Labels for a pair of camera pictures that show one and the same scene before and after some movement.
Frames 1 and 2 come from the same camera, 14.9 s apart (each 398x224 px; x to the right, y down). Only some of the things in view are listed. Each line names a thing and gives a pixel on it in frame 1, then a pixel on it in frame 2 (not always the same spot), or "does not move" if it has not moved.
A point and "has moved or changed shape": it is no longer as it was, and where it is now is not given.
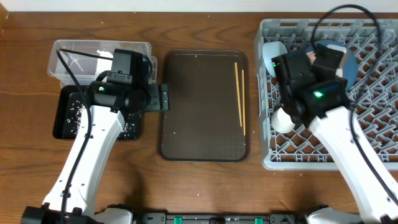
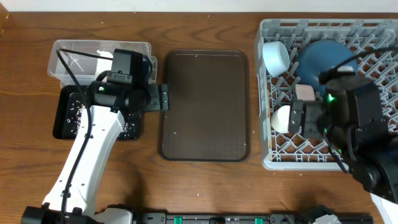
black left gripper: x=156 y=104 does not move
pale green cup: x=282 y=121 does not move
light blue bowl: x=272 y=50 does not move
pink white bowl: x=312 y=57 has moved or changed shape
